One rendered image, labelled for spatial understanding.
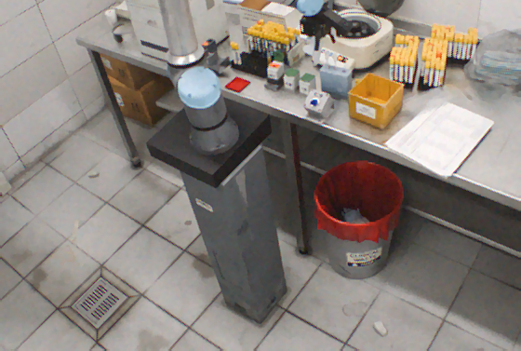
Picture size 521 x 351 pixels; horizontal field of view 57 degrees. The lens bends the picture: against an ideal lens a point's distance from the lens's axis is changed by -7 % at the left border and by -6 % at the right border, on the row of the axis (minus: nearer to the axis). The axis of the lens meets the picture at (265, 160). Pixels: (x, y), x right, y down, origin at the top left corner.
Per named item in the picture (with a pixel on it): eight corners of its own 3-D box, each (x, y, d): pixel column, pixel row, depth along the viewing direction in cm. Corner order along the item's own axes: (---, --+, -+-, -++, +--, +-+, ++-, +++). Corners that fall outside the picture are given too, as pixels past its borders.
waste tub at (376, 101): (347, 116, 169) (347, 92, 162) (368, 95, 175) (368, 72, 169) (383, 130, 162) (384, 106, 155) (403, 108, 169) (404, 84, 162)
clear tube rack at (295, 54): (248, 55, 203) (246, 39, 198) (263, 43, 208) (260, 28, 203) (291, 68, 193) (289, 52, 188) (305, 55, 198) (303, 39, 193)
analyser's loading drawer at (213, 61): (180, 60, 202) (178, 49, 199) (192, 52, 206) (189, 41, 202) (220, 74, 192) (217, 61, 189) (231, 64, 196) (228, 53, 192)
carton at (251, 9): (240, 35, 215) (234, 4, 204) (279, 6, 230) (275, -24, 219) (288, 49, 202) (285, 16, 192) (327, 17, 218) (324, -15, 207)
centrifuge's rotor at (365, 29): (326, 42, 193) (325, 26, 188) (351, 26, 200) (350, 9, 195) (358, 55, 184) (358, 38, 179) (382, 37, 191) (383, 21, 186)
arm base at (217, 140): (222, 161, 152) (215, 137, 145) (181, 148, 158) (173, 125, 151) (247, 127, 160) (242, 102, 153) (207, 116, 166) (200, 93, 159)
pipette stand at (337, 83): (319, 96, 179) (317, 72, 172) (327, 85, 183) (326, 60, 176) (345, 102, 174) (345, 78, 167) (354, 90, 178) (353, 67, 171)
